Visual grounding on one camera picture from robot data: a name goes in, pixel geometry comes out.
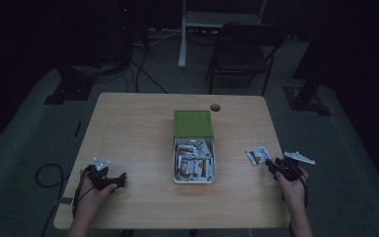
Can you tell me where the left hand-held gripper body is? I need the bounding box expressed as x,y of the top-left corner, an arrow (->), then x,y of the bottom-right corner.
84,156 -> 121,193

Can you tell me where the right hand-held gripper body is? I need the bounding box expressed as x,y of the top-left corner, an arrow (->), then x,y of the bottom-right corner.
273,150 -> 316,183

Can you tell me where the white printed packet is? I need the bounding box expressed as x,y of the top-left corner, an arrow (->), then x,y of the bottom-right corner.
245,145 -> 272,167

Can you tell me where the pile of small sachets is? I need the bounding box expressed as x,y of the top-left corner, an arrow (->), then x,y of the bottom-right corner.
175,138 -> 214,181

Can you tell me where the green lidded battery box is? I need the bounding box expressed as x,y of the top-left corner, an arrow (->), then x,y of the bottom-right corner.
172,135 -> 217,185

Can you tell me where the person's left hand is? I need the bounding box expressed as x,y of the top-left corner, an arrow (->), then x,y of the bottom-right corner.
74,166 -> 118,217

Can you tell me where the person's right hand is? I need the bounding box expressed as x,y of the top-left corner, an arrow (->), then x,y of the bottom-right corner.
274,167 -> 310,205

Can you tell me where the small black strip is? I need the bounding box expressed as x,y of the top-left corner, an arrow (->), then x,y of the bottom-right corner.
73,120 -> 83,138

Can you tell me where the black stand with base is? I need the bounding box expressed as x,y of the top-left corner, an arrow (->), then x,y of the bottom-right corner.
43,63 -> 97,106
282,62 -> 333,118

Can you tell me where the black folding chair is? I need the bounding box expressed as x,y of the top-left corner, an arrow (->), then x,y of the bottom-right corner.
204,21 -> 289,98

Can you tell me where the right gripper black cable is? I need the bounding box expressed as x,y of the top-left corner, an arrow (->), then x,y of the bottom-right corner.
282,166 -> 310,208

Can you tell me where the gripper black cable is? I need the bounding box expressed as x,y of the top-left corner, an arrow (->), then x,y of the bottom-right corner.
282,166 -> 310,208
71,167 -> 97,218

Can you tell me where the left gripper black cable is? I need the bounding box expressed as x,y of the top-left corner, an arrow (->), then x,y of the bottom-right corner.
71,167 -> 97,218

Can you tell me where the black cable loop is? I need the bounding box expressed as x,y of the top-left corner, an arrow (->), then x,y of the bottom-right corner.
35,163 -> 65,190

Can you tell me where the black floor cable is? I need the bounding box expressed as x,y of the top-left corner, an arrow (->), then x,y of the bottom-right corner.
128,58 -> 169,95

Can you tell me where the white floor cable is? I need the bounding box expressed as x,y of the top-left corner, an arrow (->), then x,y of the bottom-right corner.
133,29 -> 183,47

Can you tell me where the white metal desk frame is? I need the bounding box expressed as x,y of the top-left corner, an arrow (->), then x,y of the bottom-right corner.
178,0 -> 268,69

